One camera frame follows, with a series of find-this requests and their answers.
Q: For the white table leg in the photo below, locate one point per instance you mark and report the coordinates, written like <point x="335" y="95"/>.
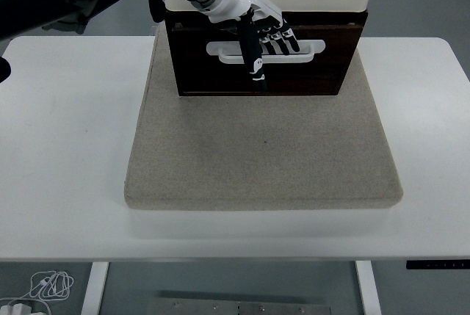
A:
<point x="369" y="289"/>
<point x="93" y="289"/>

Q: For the black table control panel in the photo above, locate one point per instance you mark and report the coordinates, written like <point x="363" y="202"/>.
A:
<point x="437" y="265"/>

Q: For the dark wooden drawer cabinet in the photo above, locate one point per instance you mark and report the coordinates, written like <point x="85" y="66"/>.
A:
<point x="293" y="82"/>

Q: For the white charger plug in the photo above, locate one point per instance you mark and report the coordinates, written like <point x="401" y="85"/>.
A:
<point x="18" y="309"/>

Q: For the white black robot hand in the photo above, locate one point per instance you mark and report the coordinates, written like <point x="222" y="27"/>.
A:
<point x="235" y="3"/>

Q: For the beige fabric mat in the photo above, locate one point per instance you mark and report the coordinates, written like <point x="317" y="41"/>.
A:
<point x="257" y="153"/>

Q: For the dark wooden drawer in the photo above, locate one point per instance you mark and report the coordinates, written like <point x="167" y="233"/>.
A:
<point x="338" y="43"/>

